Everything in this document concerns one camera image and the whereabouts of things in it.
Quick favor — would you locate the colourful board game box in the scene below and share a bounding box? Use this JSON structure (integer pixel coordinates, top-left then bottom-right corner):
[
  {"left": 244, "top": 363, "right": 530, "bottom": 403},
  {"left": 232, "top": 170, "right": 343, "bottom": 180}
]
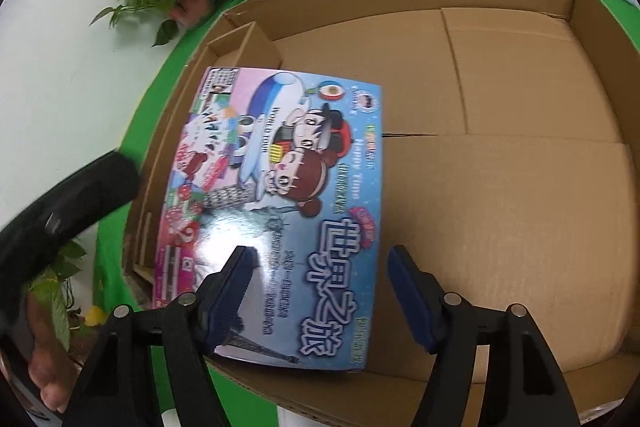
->
[{"left": 152, "top": 66, "right": 383, "bottom": 375}]

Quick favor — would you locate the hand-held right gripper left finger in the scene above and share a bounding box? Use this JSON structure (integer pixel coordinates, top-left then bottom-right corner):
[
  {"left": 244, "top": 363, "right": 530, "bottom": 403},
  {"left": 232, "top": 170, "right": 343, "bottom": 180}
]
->
[{"left": 62, "top": 246, "right": 260, "bottom": 427}]

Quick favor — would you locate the person's left hand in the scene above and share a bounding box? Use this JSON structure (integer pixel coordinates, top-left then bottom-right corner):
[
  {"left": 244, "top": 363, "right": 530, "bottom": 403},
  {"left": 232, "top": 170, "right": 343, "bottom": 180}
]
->
[{"left": 26, "top": 289, "right": 83, "bottom": 414}]

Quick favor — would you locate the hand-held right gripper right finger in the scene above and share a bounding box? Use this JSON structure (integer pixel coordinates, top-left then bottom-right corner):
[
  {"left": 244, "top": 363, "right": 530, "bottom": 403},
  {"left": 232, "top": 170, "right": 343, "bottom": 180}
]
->
[{"left": 387, "top": 245, "right": 581, "bottom": 427}]

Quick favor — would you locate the brown cardboard box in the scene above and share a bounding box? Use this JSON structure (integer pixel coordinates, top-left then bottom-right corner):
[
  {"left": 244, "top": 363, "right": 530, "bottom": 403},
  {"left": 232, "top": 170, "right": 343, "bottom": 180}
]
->
[{"left": 120, "top": 0, "right": 640, "bottom": 425}]

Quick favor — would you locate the leafy green plant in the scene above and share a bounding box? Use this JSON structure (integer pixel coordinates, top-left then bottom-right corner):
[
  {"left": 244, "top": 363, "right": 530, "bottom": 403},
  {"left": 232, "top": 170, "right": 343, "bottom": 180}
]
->
[{"left": 25, "top": 239, "right": 108, "bottom": 358}]

